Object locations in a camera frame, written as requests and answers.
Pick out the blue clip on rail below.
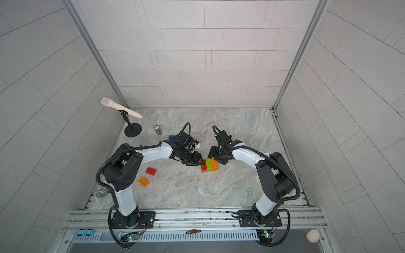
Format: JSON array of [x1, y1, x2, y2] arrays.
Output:
[[74, 229, 94, 237]]

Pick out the black microphone stand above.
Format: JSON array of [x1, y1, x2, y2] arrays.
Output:
[[119, 110, 142, 138]]

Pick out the beige microphone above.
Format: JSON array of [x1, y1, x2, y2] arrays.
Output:
[[101, 97, 143, 119]]

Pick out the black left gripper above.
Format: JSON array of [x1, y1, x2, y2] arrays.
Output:
[[179, 148, 207, 166]]

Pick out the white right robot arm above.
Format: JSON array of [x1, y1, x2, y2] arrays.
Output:
[[208, 126, 301, 222]]

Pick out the green battery cell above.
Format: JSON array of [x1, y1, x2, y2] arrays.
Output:
[[154, 125, 162, 136]]

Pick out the brass fitting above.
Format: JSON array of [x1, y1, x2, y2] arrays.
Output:
[[186, 229, 201, 235]]

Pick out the pink round knob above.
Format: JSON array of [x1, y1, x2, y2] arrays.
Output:
[[306, 229, 322, 244]]

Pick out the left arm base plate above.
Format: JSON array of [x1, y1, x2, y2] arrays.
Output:
[[110, 211, 156, 229]]

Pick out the metal corner profile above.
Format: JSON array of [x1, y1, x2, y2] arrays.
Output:
[[273, 0, 329, 112], [61, 0, 127, 106]]

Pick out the metal corner profile left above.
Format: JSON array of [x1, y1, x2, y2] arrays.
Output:
[[61, 0, 127, 106]]

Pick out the small red lego brick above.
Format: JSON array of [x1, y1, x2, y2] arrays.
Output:
[[146, 167, 157, 176]]

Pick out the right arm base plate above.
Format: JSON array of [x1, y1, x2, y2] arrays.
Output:
[[232, 210, 282, 228]]

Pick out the aluminium rail frame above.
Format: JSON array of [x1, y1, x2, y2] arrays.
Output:
[[56, 206, 334, 253]]

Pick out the left circuit board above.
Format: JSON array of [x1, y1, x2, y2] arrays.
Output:
[[120, 233, 141, 243]]

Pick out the circuit board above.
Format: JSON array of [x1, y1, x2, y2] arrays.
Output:
[[256, 230, 276, 245], [120, 233, 141, 243]]

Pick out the metal corner profile right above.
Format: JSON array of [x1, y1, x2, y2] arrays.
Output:
[[273, 0, 329, 112]]

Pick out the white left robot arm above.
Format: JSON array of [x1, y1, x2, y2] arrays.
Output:
[[96, 138, 204, 218]]

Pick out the right circuit board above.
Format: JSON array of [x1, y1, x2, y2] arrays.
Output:
[[256, 230, 276, 245]]

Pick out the glittery silver stick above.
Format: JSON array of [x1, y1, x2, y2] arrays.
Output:
[[94, 187, 109, 199]]

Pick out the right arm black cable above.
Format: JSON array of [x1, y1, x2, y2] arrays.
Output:
[[211, 125, 301, 247]]

